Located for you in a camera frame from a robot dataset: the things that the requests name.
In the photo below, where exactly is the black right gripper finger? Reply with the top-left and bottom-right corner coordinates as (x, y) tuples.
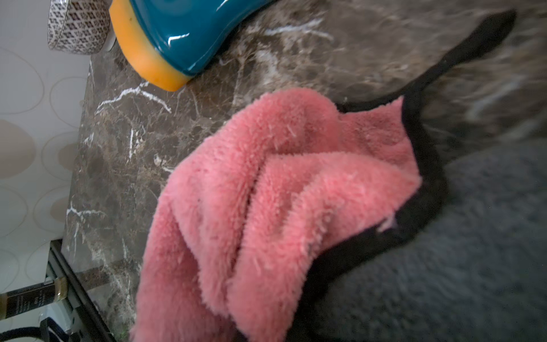
(337, 9), (517, 113)

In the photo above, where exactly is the pink microfiber cloth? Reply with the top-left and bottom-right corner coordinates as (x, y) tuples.
(130, 88), (446, 341)

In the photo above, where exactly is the teal rubber boot left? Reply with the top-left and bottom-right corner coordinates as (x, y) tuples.
(109, 0), (269, 92)

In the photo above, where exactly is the patterned black white bowl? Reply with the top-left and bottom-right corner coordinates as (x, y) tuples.
(47, 0), (111, 56)

